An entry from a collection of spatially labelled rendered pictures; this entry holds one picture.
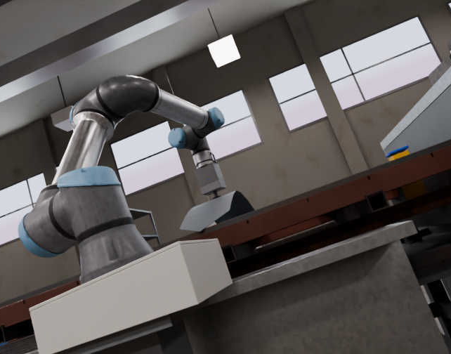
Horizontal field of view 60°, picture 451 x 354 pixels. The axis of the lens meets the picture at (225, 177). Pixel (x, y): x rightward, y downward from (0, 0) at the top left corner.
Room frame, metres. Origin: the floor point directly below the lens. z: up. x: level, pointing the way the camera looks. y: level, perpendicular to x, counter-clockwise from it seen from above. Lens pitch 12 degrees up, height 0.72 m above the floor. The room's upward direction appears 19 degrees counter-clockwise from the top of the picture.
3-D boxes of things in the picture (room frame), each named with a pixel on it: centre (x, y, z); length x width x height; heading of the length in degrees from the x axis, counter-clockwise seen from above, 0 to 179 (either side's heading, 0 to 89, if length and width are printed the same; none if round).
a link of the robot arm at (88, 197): (0.79, 0.28, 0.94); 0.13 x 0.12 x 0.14; 62
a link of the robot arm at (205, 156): (1.51, 0.06, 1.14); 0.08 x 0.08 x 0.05
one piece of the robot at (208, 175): (1.52, 0.05, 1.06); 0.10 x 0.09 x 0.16; 162
